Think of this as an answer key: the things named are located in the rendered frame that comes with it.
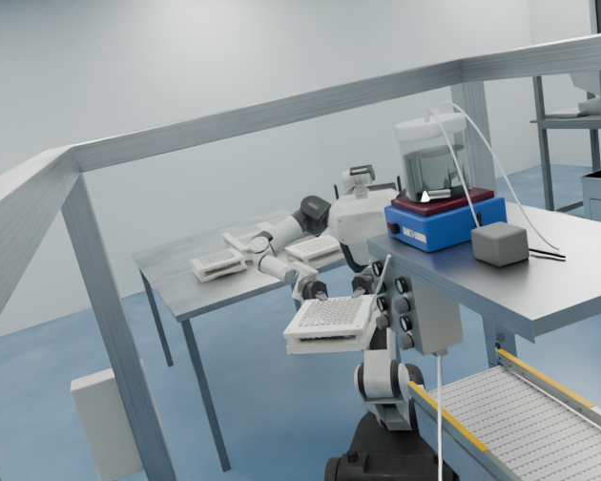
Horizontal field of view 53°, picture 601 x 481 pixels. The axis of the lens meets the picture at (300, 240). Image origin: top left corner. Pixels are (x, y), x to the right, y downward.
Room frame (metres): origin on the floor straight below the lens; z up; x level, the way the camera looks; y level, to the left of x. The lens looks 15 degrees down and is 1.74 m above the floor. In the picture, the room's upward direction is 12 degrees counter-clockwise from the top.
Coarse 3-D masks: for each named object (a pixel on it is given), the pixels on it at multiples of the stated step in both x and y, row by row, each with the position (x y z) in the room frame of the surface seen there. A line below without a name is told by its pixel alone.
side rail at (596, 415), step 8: (504, 360) 1.43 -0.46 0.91; (512, 368) 1.40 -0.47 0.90; (520, 368) 1.36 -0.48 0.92; (528, 376) 1.33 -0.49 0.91; (536, 376) 1.30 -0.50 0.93; (536, 384) 1.31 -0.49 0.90; (544, 384) 1.28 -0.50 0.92; (552, 392) 1.25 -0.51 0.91; (560, 392) 1.22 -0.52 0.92; (560, 400) 1.22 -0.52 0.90; (568, 400) 1.20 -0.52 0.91; (576, 408) 1.17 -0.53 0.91; (584, 408) 1.15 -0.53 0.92; (592, 408) 1.13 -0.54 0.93; (584, 416) 1.15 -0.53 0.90; (592, 416) 1.13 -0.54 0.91; (600, 416) 1.10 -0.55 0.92; (600, 424) 1.10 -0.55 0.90
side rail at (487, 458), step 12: (420, 396) 1.33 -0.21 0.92; (432, 408) 1.27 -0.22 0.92; (444, 420) 1.22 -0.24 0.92; (456, 432) 1.17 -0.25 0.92; (468, 444) 1.12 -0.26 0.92; (480, 456) 1.08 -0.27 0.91; (492, 456) 1.05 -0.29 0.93; (492, 468) 1.03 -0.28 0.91; (504, 468) 1.01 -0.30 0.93; (504, 480) 1.00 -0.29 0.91; (516, 480) 0.96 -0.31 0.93
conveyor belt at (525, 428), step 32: (448, 384) 1.41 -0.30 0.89; (480, 384) 1.38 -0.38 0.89; (512, 384) 1.35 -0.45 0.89; (480, 416) 1.24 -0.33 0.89; (512, 416) 1.21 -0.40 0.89; (544, 416) 1.19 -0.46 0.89; (576, 416) 1.16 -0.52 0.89; (512, 448) 1.11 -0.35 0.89; (544, 448) 1.08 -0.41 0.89; (576, 448) 1.06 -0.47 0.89; (544, 480) 0.99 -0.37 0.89; (576, 480) 0.97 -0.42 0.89
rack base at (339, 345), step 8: (376, 312) 1.75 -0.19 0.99; (368, 328) 1.65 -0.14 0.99; (344, 336) 1.63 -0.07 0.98; (368, 336) 1.61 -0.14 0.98; (304, 344) 1.64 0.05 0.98; (312, 344) 1.63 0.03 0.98; (320, 344) 1.62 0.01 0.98; (328, 344) 1.61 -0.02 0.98; (336, 344) 1.60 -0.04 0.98; (344, 344) 1.59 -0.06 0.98; (352, 344) 1.58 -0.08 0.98; (360, 344) 1.57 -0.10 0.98; (368, 344) 1.59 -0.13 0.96; (288, 352) 1.65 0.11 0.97; (296, 352) 1.64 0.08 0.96; (304, 352) 1.63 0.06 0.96; (312, 352) 1.62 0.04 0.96; (320, 352) 1.61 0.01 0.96
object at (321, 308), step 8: (320, 304) 1.78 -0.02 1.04; (328, 304) 1.77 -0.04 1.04; (336, 304) 1.75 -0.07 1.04; (344, 304) 1.75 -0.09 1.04; (352, 304) 1.73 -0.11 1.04; (312, 312) 1.74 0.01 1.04; (320, 312) 1.74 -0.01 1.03; (328, 312) 1.71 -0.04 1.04; (336, 312) 1.69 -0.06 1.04; (344, 312) 1.68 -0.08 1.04; (312, 320) 1.68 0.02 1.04; (320, 320) 1.67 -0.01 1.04; (328, 320) 1.65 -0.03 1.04; (336, 320) 1.65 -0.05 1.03
